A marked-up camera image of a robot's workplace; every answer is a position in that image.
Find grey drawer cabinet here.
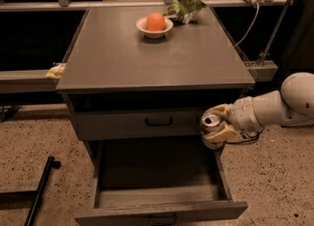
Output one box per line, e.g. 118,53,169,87
57,6,254,157

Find green chip bag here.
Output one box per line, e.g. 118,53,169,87
164,0,206,24

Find yellow sponge on rail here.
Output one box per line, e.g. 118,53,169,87
46,63,66,80

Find white power cable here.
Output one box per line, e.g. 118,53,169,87
234,2,261,48

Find black cable bundle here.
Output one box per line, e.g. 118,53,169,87
225,128,265,145

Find grey top drawer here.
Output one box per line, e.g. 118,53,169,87
69,89,240,141

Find black cable on floor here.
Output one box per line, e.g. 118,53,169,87
0,103,23,122

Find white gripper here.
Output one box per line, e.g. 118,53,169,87
204,96,263,142

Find orange fruit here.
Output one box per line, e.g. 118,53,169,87
146,13,165,31

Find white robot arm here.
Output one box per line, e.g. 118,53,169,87
201,73,314,148

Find black metal floor bar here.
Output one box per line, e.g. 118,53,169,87
0,156,61,226

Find silver 7up soda can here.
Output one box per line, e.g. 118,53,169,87
200,113,223,149

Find grey open middle drawer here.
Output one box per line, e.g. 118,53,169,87
75,137,247,226

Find grey metal frame rail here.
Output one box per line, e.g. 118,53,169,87
0,70,59,93

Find white bowl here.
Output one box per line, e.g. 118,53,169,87
135,17,174,39

